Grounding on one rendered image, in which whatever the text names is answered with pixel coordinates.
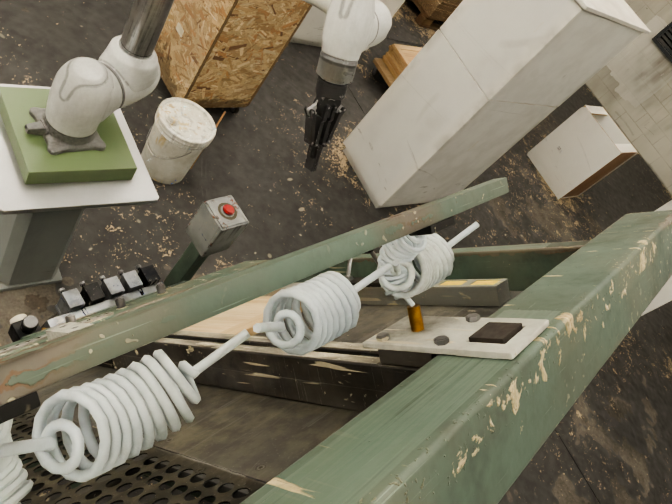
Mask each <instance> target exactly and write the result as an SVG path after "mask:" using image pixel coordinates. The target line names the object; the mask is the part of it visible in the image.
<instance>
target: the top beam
mask: <svg viewBox="0 0 672 504"><path fill-rule="evenodd" d="M671 276H672V210H665V211H653V212H642V213H630V214H625V215H624V216H623V217H621V218H620V219H619V220H617V221H616V222H615V223H613V224H612V225H611V226H609V227H608V228H607V229H605V230H604V231H603V232H601V233H600V234H599V235H597V236H596V237H595V238H593V239H592V240H591V241H589V242H588V243H587V244H585V245H584V246H583V247H581V248H580V249H579V250H577V251H576V252H575V253H573V254H572V255H571V256H569V257H568V258H567V259H565V260H564V261H563V262H561V263H560V264H559V265H557V266H556V267H555V268H553V269H552V270H551V271H549V272H548V273H547V274H545V275H544V276H543V277H541V278H540V279H539V280H537V281H536V282H535V283H533V284H532V285H531V286H529V287H528V288H527V289H525V290H524V291H523V292H521V293H520V294H519V295H517V296H516V297H515V298H513V299H512V300H511V301H509V302H508V303H507V304H505V305H504V306H503V307H501V308H500V309H499V310H497V311H496V312H495V313H493V314H492V315H491V316H489V317H488V318H522V319H546V320H549V326H548V327H547V328H546V329H545V330H544V331H543V332H542V333H540V334H539V335H538V336H537V337H536V338H535V339H534V340H533V341H532V342H531V343H530V344H529V345H528V346H527V347H525V348H524V349H523V350H522V351H521V352H520V353H519V354H518V355H517V356H516V357H515V358H514V359H512V360H509V359H492V358H479V357H467V356H456V355H446V354H439V355H437V356H436V357H435V358H433V359H432V360H431V361H429V362H428V363H427V364H425V365H424V366H423V367H421V368H420V369H419V370H417V371H416V372H415V373H413V374H412V375H410V376H409V377H408V378H406V379H405V380H404V381H402V382H401V383H400V384H398V385H397V386H396V387H394V388H393V389H392V390H390V391H389V392H388V393H386V394H385V395H384V396H382V397H381V398H380V399H378V400H377V401H376V402H374V403H373V404H372V405H370V406H369V407H368V408H366V409H365V410H364V411H362V412H361V413H360V414H358V415H357V416H356V417H354V418H353V419H352V420H350V421H349V422H348V423H346V424H345V425H344V426H342V427H341V428H340V429H338V430H337V431H336V432H334V433H333V434H332V435H330V436H329V437H328V438H326V439H325V440H324V441H322V442H321V443H320V444H318V445H317V446H316V447H314V448H313V449H312V450H310V451H309V452H308V453H306V454H305V455H304V456H302V457H301V458H300V459H298V460H297V461H296V462H294V463H293V464H292V465H290V466H289V467H288V468H286V469H285V470H284V471H282V472H281V473H280V474H278V475H277V476H276V477H274V478H273V479H272V480H270V481H269V482H268V483H266V484H265V485H264V486H262V487H261V488H260V489H258V490H257V491H256V492H254V493H253V494H252V495H250V496H249V497H248V498H246V499H245V500H244V501H242V502H241V503H240V504H498V503H499V501H500V500H501V499H502V497H503V496H504V495H505V493H506V492H507V491H508V489H509V488H510V487H511V486H512V484H513V483H514V482H515V480H516V479H517V478H518V476H519V475H520V474H521V472H522V471H523V470H524V469H525V467H526V466H527V465H528V463H529V462H530V461H531V459H532V458H533V457H534V455H535V454H536V453H537V451H538V450H539V449H540V448H541V446H542V445H543V444H544V442H545V441H546V440H547V438H548V437H549V436H550V434H551V433H552V432H553V430H554V429H555V428H556V427H557V425H558V424H559V423H560V421H561V420H562V419H563V417H564V416H565V415H566V413H567V412H568V411H569V409H570V408H571V407H572V406H573V404H574V403H575V402H576V400H577V399H578V398H579V396H580V395H581V394H582V392H583V391H584V390H585V388H586V387H587V386H588V385H589V383H590V382H591V381H592V379H593V378H594V377H595V375H596V374H597V373H598V371H599V370H600V369H601V367H602V366H603V365H604V364H605V362H606V361H607V360H608V358H609V357H610V356H611V354H612V353H613V352H614V350H615V349H616V348H617V346H618V345H619V344H620V343H621V341H622V340H623V339H624V337H625V336H626V335H627V333H628V332H629V331H630V329H631V328H632V327H633V326H634V324H635V323H636V322H637V320H638V319H639V318H640V316H641V315H642V314H643V312H644V311H645V310H646V308H647V307H648V306H649V305H650V303H651V302H652V301H653V299H654V298H655V297H656V295H657V294H658V293H659V291H660V290H661V289H662V287H663V286H664V285H665V284H666V282H667V281H668V280H669V278H670V277H671Z"/></svg>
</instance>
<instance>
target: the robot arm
mask: <svg viewBox="0 0 672 504"><path fill-rule="evenodd" d="M302 1H304V2H307V3H309V4H311V5H313V6H315V7H316V8H318V9H320V10H321V11H323V12H324V13H326V14H327V15H326V18H325V23H324V27H323V33H322V49H321V52H320V58H319V62H318V66H317V70H316V72H317V74H318V78H317V82H316V86H315V91H316V97H315V99H314V101H313V104H312V105H311V106H310V107H308V106H305V108H304V110H305V114H306V118H305V132H304V141H305V142H306V143H308V144H309V147H308V151H307V157H306V161H305V165H304V167H305V168H307V169H308V170H310V171H311V172H313V171H316V169H317V165H318V161H319V158H320V155H321V152H322V148H323V147H327V145H326V144H325V143H330V141H331V139H332V137H333V134H334V132H335V130H336V128H337V125H338V123H339V121H340V119H341V116H342V115H343V114H344V112H345V111H346V108H345V107H344V106H342V105H341V100H342V99H344V98H345V95H346V92H347V88H348V84H349V83H351V82H352V81H353V78H354V74H355V70H356V67H357V65H358V60H359V57H360V55H361V53H362V52H363V51H365V49H366V48H369V47H373V46H375V45H377V44H379V43H380V42H382V41H383V40H384V39H385V38H386V36H387V34H388V32H389V30H390V28H391V26H392V17H391V13H390V11H389V9H388V8H387V6H386V5H385V4H384V3H382V2H380V1H378V0H302ZM173 3H174V0H134V3H133V6H132V8H131V11H130V14H129V17H128V19H127V22H126V25H125V28H124V31H123V33H122V35H119V36H116V37H114V38H113V39H112V40H111V42H110V43H109V45H108V46H107V48H106V49H105V51H104V52H103V53H102V55H101V56H100V57H99V60H95V59H93V58H89V57H77V58H74V59H72V60H70V61H68V62H66V63H65V64H64V65H63V66H62V67H61V68H60V69H59V71H58V72H57V74H56V76H55V78H54V80H53V83H52V86H51V89H50V92H49V95H48V100H47V106H46V108H38V107H32V108H30V110H29V114H30V116H31V117H32V118H33V119H34V120H35V122H33V123H29V124H26V125H25V131H26V133H27V134H34V135H42V136H43V138H44V140H45V142H46V144H47V150H48V152H49V153H50V154H51V155H58V154H61V153H66V152H77V151H88V150H98V151H103V150H105V148H106V144H105V142H104V141H103V140H102V139H101V138H100V136H99V134H98V132H97V127H98V125H99V124H100V122H102V121H104V120H105V119H106V118H107V117H108V116H109V115H111V114H112V113H113V112H114V111H116V110H117V109H120V108H123V107H126V106H128V105H130V104H133V103H135V102H137V101H139V100H140V99H142V98H144V97H146V96H147V95H149V94H150V93H151V92H152V91H153V90H154V89H155V88H156V86H157V84H158V82H159V80H160V74H161V72H160V66H159V63H158V57H157V54H156V52H155V50H154V48H155V46H156V44H157V41H158V39H159V36H160V34H161V32H162V29H163V27H164V24H165V22H166V20H167V17H168V15H169V12H170V10H171V8H172V5H173ZM327 136H328V137H327Z"/></svg>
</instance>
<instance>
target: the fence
mask: <svg viewBox="0 0 672 504"><path fill-rule="evenodd" d="M488 280H500V281H498V282H497V283H495V284H494V285H471V284H473V283H474V282H476V281H488ZM446 281H466V282H465V283H463V284H461V285H440V284H442V283H444V282H446ZM298 284H300V283H292V284H289V285H287V286H285V287H282V288H280V289H278V290H275V291H273V292H270V293H268V294H266V295H263V296H273V295H275V294H276V293H277V292H279V291H280V290H282V289H286V288H291V287H293V286H297V285H298ZM385 292H386V291H385V290H384V289H383V288H382V287H365V288H363V289H362V290H360V291H359V292H357V293H358V296H359V298H360V303H361V304H367V305H409V304H408V303H407V302H406V301H405V299H404V298H400V299H398V300H395V299H394V296H392V295H390V296H386V295H385ZM410 298H411V299H412V301H413V302H414V303H415V304H420V305H437V306H501V305H502V304H503V303H505V302H506V301H508V300H509V299H510V298H511V297H510V291H509V285H508V279H507V278H506V279H456V280H442V281H440V282H439V283H438V284H435V285H434V286H433V287H431V288H429V289H428V290H426V291H424V292H422V293H420V294H418V295H415V296H413V297H410Z"/></svg>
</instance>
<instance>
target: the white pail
mask: <svg viewBox="0 0 672 504"><path fill-rule="evenodd" d="M225 113H226V111H224V112H223V114H222V116H221V117H220V119H219V121H218V122H217V124H216V125H215V122H214V121H213V119H212V117H211V116H210V114H209V113H208V112H207V111H206V110H205V109H204V108H202V107H201V106H200V105H198V104H197V103H195V102H193V101H190V100H188V99H184V98H179V97H172V98H167V99H165V100H163V101H162V102H161V104H160V105H159V107H158V109H157V112H156V114H155V123H154V124H153V126H152V127H153V128H152V127H151V128H152V130H151V129H150V130H151V132H150V130H149V132H150V135H149V137H148V135H147V138H148V139H146V144H145V146H144V149H143V151H142V153H141V157H142V160H143V162H144V164H145V166H146V169H147V171H148V173H149V176H150V178H151V179H153V180H155V181H157V182H159V183H162V184H169V185H170V184H176V183H178V182H180V181H181V180H182V179H183V178H184V176H185V175H186V173H187V172H188V170H189V169H192V167H193V165H194V164H195V162H196V161H197V159H198V157H199V156H200V154H201V152H202V151H203V149H204V148H206V147H207V146H208V145H209V144H210V143H211V142H212V140H213V139H214V137H215V135H216V128H217V126H218V124H219V123H220V121H221V120H222V118H223V116H224V115H225Z"/></svg>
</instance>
